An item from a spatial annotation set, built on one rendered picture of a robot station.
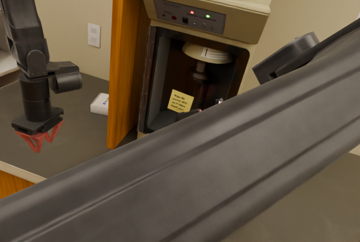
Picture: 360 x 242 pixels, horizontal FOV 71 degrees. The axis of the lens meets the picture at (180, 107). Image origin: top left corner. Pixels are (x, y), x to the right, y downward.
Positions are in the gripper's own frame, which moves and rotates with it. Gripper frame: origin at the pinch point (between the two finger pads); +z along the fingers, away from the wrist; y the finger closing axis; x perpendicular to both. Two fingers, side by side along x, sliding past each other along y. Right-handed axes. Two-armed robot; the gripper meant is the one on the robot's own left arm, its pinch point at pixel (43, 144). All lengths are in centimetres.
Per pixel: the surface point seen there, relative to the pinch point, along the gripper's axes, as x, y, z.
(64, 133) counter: 12.2, 22.7, 16.0
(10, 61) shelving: 78, 64, 18
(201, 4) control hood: -30, 22, -39
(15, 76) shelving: 88, 74, 33
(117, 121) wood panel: -8.4, 24.3, 4.4
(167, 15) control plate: -20.5, 27.2, -33.3
